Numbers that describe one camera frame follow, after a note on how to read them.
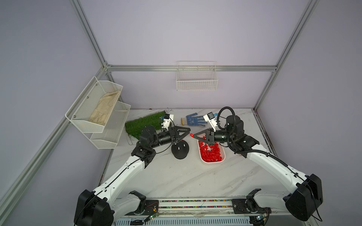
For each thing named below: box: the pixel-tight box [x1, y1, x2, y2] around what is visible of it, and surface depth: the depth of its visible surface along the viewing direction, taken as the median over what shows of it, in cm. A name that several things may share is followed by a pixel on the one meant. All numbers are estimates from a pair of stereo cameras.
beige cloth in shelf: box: [88, 89, 121, 126], surface depth 81 cm
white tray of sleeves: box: [197, 139, 226, 164], surface depth 94 cm
